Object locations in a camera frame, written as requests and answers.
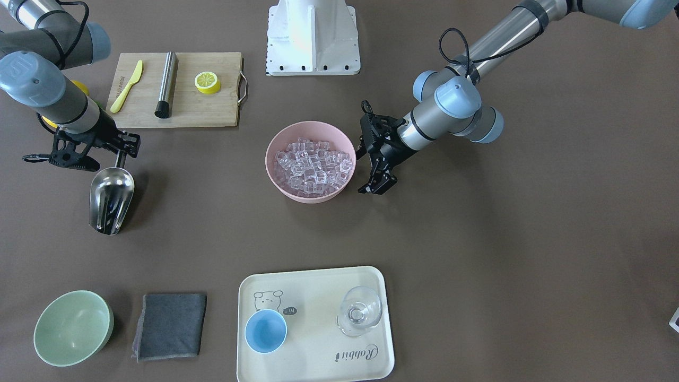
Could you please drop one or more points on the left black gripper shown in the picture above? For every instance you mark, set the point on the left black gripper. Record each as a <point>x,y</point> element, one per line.
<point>393,149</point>

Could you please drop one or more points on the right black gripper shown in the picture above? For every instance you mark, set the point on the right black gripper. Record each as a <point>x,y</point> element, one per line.
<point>107,133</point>

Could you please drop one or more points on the metal ice scoop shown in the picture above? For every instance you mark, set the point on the metal ice scoop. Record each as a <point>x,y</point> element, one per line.
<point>110,196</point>

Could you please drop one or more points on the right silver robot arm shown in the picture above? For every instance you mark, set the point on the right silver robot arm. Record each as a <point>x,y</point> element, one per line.
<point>57,36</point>

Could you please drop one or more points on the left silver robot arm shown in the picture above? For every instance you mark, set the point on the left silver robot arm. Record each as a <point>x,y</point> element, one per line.
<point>448,100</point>

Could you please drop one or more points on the pink bowl with ice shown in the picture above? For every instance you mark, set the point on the pink bowl with ice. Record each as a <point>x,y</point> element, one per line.
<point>310,162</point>

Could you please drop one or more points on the blue cup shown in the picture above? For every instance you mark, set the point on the blue cup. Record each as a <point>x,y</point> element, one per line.
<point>265,331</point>

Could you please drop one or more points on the white cup rack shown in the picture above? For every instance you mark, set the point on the white cup rack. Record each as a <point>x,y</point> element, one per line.
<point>674,321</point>

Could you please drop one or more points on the yellow lemon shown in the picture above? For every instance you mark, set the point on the yellow lemon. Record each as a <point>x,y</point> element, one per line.
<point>82,87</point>
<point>49,122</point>

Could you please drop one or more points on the yellow plastic knife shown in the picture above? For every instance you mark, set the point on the yellow plastic knife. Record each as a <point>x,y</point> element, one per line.
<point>133,80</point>

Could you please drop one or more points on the steel muddler black tip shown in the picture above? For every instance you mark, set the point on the steel muddler black tip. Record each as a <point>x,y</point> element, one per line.
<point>165,100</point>

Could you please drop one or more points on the wooden cutting board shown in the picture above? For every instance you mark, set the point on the wooden cutting board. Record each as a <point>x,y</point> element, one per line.
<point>190,108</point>

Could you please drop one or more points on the clear wine glass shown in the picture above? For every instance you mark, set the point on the clear wine glass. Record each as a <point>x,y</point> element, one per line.
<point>360,311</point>

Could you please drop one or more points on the cream serving tray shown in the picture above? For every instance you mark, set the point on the cream serving tray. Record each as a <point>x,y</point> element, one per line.
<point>315,349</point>

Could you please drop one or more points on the lemon half slice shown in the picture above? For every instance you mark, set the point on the lemon half slice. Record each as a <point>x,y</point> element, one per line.
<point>207,83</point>

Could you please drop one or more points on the green bowl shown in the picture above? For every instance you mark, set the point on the green bowl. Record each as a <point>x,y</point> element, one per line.
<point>72,328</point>

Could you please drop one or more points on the grey folded cloth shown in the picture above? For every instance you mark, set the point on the grey folded cloth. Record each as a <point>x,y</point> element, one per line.
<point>170,326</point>

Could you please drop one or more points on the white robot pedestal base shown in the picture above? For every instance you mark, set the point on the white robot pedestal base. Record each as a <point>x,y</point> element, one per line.
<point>312,38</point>

